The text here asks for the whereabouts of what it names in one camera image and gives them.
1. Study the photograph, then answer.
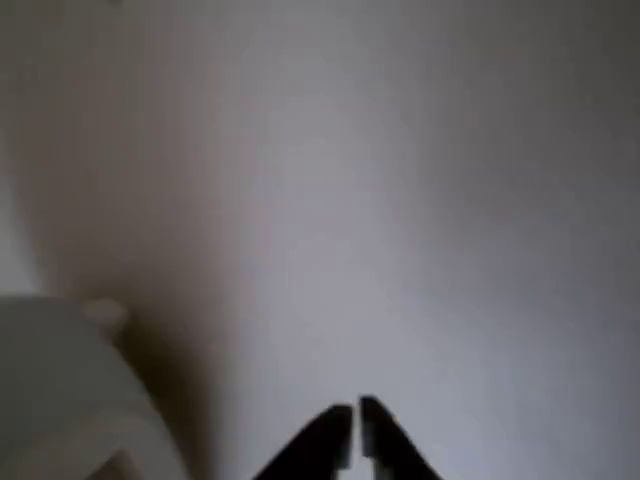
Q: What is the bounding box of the white rice cooker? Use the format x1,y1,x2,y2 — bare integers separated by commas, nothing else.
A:
0,294,192,480

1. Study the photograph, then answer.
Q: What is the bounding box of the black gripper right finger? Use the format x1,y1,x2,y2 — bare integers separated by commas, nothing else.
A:
358,394,442,480

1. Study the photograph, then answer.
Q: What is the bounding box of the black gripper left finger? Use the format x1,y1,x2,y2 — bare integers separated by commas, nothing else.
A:
248,403,355,480

